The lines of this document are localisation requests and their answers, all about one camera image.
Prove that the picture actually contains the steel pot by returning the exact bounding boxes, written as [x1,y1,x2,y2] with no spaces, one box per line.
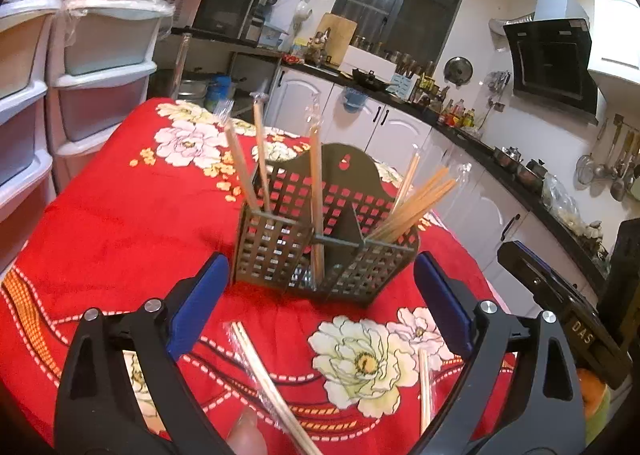
[516,159,549,192]
[494,145,524,172]

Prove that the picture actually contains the hanging metal strainer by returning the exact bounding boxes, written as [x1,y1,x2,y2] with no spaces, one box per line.
[575,152,602,186]

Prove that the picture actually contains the black wok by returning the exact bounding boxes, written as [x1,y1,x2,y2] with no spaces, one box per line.
[351,68,397,92]

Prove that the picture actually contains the clear plastic food bag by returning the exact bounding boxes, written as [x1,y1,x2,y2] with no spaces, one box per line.
[541,174,582,232]

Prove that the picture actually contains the wooden cutting board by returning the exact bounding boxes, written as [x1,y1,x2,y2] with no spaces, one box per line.
[316,12,359,62]

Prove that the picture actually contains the long white box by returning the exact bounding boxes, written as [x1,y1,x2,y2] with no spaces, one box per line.
[345,45,402,79]

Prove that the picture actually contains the white kitchen base cabinets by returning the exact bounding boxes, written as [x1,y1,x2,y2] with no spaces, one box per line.
[265,65,608,326]

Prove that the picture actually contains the white wall cabinet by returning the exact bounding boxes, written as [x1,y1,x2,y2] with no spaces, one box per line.
[587,0,640,86]

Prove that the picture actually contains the white plastic drawer unit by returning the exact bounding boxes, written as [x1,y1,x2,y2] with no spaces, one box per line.
[0,0,64,276]
[47,0,177,192]

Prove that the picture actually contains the black range hood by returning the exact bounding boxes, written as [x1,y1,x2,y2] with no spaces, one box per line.
[501,18,601,125]

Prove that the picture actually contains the hanging metal ladle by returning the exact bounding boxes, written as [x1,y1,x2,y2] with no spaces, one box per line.
[595,118,612,181]
[607,128,632,203]

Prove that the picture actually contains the black kitchen countertop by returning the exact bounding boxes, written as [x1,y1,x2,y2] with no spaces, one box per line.
[280,58,613,293]

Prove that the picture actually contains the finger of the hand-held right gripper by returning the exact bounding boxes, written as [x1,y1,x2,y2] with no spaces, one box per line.
[497,241,632,388]

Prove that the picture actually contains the row of condiment bottles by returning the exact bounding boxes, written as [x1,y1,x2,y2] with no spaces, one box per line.
[422,72,483,133]

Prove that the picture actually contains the blue hanging basket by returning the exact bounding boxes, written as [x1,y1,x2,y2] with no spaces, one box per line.
[344,85,369,112]

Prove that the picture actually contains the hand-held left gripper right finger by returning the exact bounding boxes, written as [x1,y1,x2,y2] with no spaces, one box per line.
[410,251,587,455]

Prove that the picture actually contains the metal kitchen rack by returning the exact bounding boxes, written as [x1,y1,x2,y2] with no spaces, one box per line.
[167,28,286,128]

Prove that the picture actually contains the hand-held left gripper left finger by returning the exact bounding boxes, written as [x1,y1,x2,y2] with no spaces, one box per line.
[52,251,230,455]

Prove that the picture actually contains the light blue knife holder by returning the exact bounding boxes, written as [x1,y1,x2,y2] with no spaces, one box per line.
[389,72,419,102]

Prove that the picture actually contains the bunch of wooden chopsticks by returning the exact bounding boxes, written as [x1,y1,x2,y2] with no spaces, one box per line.
[367,162,473,243]

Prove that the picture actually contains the red floral tablecloth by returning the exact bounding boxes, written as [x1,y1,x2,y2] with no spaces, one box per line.
[0,98,518,448]

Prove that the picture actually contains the wooden chopstick pair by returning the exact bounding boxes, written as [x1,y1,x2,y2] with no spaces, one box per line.
[249,90,273,216]
[215,98,261,213]
[417,347,436,436]
[391,150,423,216]
[227,320,326,455]
[305,102,328,288]

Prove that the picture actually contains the dark window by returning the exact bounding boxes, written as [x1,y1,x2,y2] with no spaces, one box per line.
[331,0,474,82]

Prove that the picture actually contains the hanging steel pot lid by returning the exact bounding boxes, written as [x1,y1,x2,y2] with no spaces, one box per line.
[443,56,474,87]

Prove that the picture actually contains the person's left hand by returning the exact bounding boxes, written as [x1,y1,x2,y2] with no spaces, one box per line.
[226,406,267,455]

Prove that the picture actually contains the grey lattice utensil holder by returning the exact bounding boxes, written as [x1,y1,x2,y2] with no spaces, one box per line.
[232,142,421,308]

